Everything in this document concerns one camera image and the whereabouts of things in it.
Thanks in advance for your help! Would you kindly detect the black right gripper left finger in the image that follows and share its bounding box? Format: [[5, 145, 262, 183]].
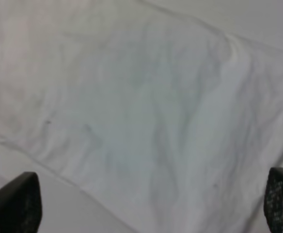
[[0, 172, 43, 233]]

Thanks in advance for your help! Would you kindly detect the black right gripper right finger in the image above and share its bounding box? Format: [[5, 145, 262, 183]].
[[264, 167, 283, 233]]

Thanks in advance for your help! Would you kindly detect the white short sleeve shirt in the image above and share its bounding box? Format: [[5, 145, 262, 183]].
[[0, 0, 283, 233]]

